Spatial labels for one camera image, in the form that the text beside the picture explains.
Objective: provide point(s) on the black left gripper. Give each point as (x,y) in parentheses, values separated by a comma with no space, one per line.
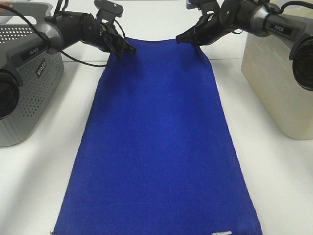
(107,38)

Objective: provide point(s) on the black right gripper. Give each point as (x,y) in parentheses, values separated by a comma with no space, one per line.
(208,29)

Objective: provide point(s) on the blue towel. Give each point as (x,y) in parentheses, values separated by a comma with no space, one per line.
(156,156)

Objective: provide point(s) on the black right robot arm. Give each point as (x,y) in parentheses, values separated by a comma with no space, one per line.
(260,18)

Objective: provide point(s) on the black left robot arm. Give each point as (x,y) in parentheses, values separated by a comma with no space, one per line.
(52,36)

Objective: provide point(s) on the beige plastic bin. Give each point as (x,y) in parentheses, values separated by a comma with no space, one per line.
(285,87)

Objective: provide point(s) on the grey perforated plastic basket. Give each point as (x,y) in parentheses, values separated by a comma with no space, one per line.
(41,78)

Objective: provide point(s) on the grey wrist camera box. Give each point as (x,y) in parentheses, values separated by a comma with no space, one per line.
(193,4)

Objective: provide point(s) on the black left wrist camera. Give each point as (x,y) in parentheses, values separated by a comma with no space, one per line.
(107,7)

